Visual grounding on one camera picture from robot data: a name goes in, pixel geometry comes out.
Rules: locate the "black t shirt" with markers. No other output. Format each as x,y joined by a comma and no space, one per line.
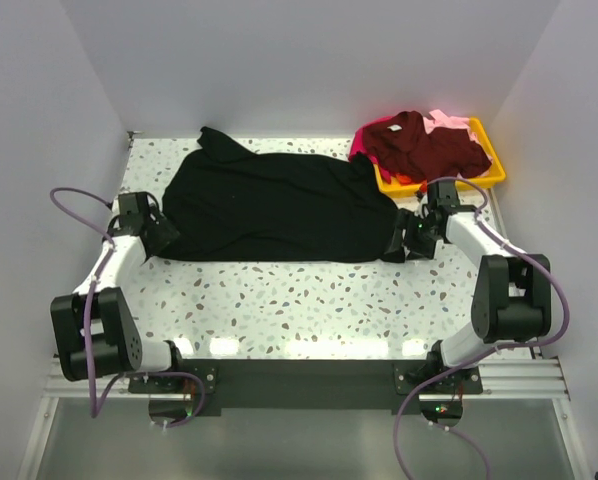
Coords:
231,204

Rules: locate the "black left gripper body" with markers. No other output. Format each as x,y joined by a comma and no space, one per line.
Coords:
163,231

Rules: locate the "magenta t shirt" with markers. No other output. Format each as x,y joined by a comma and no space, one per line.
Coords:
372,140

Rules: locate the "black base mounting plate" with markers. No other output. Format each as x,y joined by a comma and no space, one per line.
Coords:
305,384

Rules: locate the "yellow plastic tray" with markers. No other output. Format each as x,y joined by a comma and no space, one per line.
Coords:
479,165

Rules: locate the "maroon t shirt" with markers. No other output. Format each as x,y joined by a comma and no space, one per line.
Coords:
424,145

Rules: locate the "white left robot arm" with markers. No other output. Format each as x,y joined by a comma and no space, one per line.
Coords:
95,332

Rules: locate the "orange red garment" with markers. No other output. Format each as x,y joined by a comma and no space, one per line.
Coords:
404,180

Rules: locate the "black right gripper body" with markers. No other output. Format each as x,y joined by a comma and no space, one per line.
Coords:
418,237

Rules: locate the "aluminium frame rail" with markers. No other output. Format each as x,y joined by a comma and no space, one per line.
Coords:
507,378

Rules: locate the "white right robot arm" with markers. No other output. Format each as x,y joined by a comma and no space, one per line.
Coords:
511,302

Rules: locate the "light pink t shirt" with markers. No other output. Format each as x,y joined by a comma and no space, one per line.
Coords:
439,119

